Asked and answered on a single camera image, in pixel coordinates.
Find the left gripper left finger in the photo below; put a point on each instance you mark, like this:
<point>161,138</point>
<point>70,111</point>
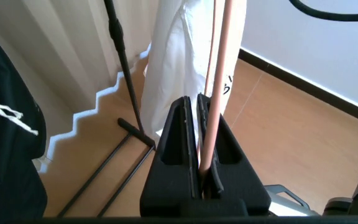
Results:
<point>154,193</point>

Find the beige curtain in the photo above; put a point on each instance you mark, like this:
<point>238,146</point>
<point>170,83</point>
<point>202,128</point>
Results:
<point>57,46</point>

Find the white garment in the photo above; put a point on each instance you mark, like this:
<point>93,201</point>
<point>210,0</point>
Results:
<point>172,62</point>

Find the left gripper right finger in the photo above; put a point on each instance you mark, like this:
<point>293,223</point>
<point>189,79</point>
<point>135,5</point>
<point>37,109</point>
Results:
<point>247,186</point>

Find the pink clothes hanger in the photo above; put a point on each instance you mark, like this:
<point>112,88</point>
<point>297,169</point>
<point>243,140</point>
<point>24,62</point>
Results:
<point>219,77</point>

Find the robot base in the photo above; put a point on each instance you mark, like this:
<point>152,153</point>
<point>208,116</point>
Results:
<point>291,207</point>

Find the black shorts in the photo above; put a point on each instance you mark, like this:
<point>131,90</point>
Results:
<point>5,171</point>

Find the black clothes rack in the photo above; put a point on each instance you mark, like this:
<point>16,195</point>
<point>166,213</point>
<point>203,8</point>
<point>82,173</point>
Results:
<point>123,62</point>

